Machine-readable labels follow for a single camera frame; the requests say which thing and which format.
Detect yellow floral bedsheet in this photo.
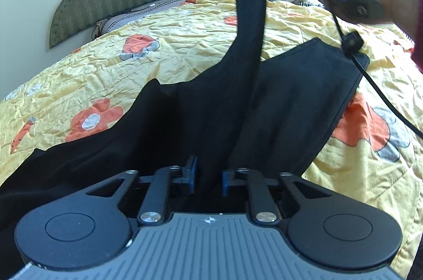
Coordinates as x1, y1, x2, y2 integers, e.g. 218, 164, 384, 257
0, 0, 423, 280

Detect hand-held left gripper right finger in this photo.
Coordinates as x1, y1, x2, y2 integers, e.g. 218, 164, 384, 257
222, 167, 335, 228

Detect black cable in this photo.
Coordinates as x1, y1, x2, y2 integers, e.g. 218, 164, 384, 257
327, 0, 423, 139

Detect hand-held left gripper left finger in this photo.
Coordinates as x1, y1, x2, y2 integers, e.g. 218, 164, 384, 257
86, 155, 198, 228

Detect black pants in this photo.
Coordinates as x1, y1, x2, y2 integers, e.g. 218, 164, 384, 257
0, 0, 370, 269

